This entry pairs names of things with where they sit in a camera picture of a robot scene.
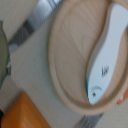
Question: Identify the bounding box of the round wooden plate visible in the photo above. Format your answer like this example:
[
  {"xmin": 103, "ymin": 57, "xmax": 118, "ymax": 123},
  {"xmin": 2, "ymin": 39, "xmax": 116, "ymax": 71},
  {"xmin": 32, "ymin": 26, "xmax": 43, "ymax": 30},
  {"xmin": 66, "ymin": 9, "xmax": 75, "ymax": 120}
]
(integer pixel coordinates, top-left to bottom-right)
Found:
[{"xmin": 48, "ymin": 0, "xmax": 128, "ymax": 115}]

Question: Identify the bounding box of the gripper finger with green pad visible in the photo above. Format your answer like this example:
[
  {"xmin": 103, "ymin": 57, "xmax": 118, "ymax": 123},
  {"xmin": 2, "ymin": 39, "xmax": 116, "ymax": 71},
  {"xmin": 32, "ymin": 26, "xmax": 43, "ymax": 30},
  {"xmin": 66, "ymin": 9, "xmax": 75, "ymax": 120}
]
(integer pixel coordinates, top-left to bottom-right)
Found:
[{"xmin": 0, "ymin": 20, "xmax": 11, "ymax": 88}]

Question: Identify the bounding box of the orange toy bread loaf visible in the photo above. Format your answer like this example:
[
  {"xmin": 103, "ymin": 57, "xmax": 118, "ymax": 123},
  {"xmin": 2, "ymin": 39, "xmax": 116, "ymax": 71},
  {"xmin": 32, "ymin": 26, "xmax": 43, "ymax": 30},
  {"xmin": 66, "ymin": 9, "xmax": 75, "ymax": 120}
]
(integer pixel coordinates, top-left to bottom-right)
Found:
[{"xmin": 0, "ymin": 92, "xmax": 50, "ymax": 128}]

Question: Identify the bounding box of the white toy fish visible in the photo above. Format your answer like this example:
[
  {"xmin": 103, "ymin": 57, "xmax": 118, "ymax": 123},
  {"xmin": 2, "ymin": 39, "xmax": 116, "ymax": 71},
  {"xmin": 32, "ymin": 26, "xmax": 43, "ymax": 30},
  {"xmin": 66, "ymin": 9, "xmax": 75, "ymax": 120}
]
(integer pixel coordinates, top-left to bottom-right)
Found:
[{"xmin": 86, "ymin": 2, "xmax": 128, "ymax": 105}]

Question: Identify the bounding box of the beige woven placemat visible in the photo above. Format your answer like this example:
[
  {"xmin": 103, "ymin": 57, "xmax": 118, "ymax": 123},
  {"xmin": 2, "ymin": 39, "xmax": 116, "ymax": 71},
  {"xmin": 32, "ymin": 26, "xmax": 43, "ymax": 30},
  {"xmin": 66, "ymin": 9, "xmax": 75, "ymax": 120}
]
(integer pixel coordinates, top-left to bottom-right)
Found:
[{"xmin": 0, "ymin": 4, "xmax": 128, "ymax": 128}]

